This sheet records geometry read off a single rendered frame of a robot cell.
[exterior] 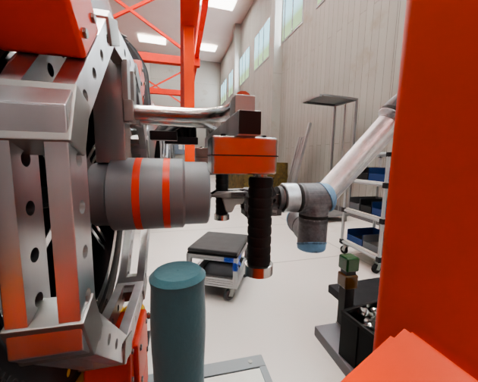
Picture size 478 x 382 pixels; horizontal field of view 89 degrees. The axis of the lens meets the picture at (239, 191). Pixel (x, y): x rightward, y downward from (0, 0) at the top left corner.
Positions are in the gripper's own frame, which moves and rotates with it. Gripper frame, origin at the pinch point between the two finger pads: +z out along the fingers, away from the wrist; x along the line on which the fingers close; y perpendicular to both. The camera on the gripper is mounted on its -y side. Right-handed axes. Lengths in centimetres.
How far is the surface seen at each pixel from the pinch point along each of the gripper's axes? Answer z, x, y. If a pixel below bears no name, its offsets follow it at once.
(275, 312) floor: -46, 60, 83
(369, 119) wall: -273, 258, -74
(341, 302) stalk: -34.4, -12.2, 30.6
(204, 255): -5, 85, 53
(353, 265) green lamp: -35.8, -14.0, 18.9
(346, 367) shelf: -27, -24, 38
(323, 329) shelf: -29.1, -12.2, 37.9
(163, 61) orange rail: 45, 575, -244
